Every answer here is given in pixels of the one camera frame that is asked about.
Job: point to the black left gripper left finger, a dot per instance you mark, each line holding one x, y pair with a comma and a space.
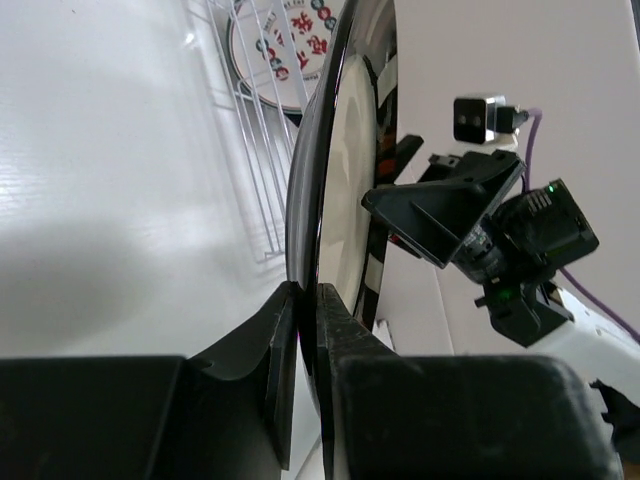
230, 407

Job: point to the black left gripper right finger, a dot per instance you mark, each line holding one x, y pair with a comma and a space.
370, 399

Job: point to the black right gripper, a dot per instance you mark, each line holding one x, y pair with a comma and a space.
513, 254

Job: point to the black rimmed beige plate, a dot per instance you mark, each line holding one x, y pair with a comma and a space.
345, 147

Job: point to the white plate with red characters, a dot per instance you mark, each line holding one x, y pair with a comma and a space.
277, 49

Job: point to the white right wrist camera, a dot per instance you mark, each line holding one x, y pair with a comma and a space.
487, 121

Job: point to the white wire dish rack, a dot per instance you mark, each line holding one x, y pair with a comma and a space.
261, 138

